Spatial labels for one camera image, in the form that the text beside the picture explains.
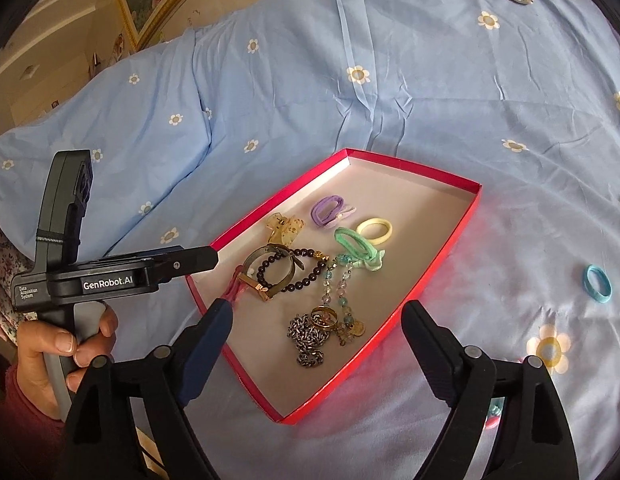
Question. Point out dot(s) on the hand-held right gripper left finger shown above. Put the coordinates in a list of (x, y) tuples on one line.
[(215, 330)]

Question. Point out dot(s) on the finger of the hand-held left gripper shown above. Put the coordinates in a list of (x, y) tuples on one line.
[(190, 260)]

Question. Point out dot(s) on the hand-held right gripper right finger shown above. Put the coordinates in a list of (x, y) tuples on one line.
[(422, 340)]

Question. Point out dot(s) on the olive and gold bangle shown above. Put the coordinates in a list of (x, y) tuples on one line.
[(270, 248)]

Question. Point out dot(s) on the yellow translucent hair claw clip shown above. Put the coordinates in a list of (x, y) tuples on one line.
[(290, 230)]

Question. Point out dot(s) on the red shallow cardboard box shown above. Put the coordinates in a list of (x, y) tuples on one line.
[(419, 210)]

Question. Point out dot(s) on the person's left hand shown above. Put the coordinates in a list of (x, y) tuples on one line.
[(32, 355)]

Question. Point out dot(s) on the floral cloth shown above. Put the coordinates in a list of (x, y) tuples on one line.
[(5, 270)]

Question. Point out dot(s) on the pink and green hair accessory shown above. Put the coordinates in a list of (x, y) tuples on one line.
[(494, 412)]

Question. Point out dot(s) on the blue flowered blanket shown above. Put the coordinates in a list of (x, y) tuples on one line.
[(389, 85)]

